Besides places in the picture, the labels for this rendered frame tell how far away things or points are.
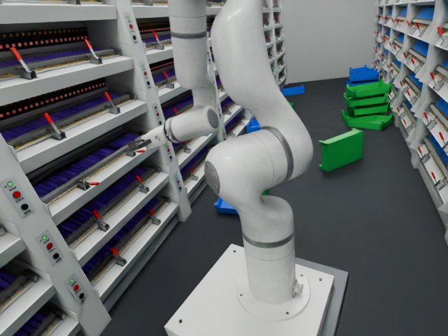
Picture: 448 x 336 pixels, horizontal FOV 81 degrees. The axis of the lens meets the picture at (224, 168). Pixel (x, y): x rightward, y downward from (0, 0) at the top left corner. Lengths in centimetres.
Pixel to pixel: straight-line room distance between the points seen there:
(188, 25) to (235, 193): 42
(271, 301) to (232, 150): 39
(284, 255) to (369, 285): 64
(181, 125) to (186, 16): 30
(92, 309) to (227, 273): 59
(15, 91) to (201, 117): 52
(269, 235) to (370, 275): 73
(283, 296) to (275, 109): 43
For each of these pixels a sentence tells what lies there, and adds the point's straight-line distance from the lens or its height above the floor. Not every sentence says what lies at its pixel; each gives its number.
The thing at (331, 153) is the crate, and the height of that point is 12.
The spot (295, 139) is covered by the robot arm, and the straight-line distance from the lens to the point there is 52.
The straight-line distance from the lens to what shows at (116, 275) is 125.
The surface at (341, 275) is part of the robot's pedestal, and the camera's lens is 85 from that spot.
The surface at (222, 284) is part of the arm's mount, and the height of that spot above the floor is 33.
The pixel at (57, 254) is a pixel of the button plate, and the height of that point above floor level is 40.
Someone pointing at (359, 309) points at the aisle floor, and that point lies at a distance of 114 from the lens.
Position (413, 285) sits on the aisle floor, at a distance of 125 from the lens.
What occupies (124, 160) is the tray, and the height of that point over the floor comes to 52.
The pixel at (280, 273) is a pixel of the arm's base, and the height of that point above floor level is 43.
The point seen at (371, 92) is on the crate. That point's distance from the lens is 263.
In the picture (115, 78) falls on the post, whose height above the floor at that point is 83.
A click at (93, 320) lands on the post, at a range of 123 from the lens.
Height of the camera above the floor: 93
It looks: 27 degrees down
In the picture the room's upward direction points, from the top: 12 degrees counter-clockwise
